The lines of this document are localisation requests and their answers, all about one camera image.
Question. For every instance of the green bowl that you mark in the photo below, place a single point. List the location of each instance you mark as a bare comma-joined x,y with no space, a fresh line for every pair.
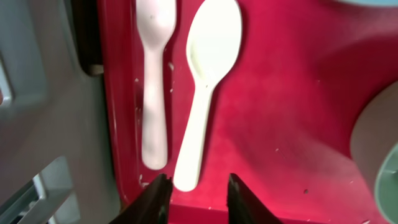
373,147

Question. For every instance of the grey dishwasher rack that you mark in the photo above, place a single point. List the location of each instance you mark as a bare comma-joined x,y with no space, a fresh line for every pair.
55,154

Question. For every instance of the red plastic tray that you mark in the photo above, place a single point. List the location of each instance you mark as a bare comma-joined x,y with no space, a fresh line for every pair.
281,119

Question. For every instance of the light blue plate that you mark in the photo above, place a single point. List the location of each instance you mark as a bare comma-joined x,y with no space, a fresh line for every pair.
373,3

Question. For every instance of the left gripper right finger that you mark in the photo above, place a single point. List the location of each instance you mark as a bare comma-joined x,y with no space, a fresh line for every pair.
243,205

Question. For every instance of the white plastic spoon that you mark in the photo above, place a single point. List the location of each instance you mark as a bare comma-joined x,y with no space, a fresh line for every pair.
212,48

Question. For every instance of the white plastic fork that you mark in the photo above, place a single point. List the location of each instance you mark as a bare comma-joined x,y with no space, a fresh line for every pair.
156,21

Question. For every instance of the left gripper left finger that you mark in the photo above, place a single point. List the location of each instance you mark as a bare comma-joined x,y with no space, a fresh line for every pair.
151,206

